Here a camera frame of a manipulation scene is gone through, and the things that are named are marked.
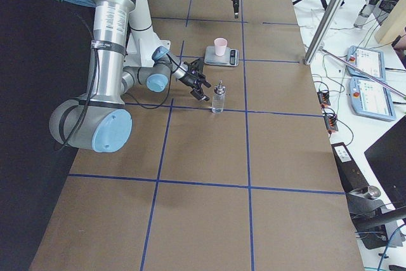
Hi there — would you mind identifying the clear glass sauce bottle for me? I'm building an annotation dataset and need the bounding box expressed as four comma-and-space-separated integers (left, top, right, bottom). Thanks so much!
211, 80, 226, 114

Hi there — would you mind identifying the pink plastic cup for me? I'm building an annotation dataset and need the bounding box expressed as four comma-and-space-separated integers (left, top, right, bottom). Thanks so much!
214, 37, 228, 56

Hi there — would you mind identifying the silver digital kitchen scale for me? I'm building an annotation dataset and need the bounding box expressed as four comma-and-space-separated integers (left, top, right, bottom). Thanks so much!
204, 46, 239, 67

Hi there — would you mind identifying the orange black connector block far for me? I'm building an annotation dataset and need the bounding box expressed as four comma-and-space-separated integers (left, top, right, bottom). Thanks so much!
317, 91, 331, 107

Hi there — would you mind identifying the orange black connector block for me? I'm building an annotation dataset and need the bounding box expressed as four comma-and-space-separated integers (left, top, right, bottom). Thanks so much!
317, 91, 331, 107
324, 113, 338, 134

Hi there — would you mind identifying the orange black connector block near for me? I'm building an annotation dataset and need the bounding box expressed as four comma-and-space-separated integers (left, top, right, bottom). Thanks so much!
324, 113, 338, 134

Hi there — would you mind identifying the far blue teach pendant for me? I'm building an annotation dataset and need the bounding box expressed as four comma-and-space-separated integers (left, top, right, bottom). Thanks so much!
346, 46, 386, 81

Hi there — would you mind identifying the blue teach pendant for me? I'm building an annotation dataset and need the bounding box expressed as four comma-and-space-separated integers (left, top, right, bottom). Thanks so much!
346, 46, 386, 81
349, 77, 396, 121

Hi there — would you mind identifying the near blue teach pendant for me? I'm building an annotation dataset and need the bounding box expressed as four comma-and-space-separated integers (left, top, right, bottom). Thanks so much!
349, 77, 396, 121

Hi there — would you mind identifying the thin metal rod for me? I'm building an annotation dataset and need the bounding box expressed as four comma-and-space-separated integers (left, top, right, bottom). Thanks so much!
319, 48, 405, 99

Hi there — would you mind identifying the black monitor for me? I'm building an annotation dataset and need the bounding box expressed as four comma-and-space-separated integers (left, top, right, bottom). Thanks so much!
365, 117, 405, 207

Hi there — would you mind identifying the aluminium frame post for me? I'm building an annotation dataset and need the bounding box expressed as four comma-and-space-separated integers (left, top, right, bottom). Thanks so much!
304, 0, 342, 65

